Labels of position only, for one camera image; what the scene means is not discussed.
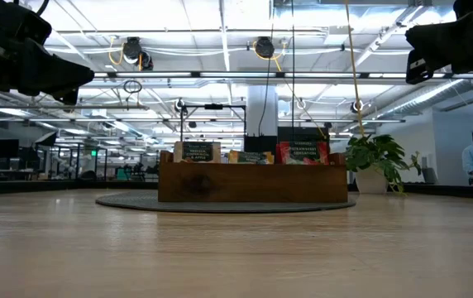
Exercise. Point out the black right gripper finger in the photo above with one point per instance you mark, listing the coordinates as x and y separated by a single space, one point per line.
431 41
418 70

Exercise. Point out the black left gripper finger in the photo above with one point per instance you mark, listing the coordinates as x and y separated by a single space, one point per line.
66 97
54 70

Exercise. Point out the red strawberry tea bag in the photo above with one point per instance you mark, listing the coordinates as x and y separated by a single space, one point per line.
302 153

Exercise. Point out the wooden three-compartment tray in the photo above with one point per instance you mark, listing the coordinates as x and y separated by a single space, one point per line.
253 182

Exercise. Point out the black monitor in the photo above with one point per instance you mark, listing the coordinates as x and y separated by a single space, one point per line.
307 133
4 149

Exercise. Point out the potted green plant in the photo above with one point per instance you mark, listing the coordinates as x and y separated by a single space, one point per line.
373 178

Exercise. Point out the round grey woven placemat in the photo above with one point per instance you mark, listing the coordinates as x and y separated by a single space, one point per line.
129 200

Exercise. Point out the black aluminium table frame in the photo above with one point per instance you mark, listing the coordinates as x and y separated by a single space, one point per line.
54 187

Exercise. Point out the black overhead camera rig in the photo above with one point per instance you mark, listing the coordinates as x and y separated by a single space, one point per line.
213 106

